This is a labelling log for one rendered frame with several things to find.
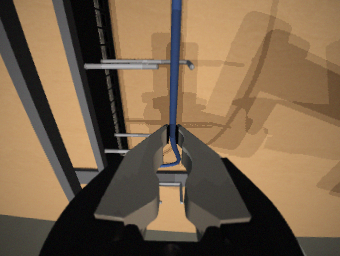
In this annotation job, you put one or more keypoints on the blue network cable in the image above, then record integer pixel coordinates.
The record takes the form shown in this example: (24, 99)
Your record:
(176, 10)

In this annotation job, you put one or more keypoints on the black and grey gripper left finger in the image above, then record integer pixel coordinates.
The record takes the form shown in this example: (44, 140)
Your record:
(124, 192)

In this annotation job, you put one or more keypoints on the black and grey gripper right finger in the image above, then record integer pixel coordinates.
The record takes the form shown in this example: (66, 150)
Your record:
(218, 194)

